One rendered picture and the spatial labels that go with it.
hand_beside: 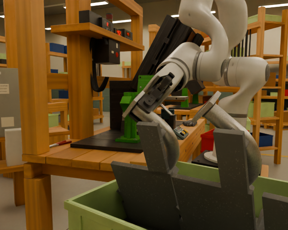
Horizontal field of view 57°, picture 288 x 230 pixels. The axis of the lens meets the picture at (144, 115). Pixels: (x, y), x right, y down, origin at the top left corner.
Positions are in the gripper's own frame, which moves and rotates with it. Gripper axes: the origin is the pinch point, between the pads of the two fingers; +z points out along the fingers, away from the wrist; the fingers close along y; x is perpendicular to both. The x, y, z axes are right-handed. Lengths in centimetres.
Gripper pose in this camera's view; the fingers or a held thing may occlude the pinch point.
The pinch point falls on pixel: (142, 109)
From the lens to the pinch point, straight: 55.2
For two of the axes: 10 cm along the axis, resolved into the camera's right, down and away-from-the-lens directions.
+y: 4.7, -5.6, -6.8
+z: -4.3, 5.2, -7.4
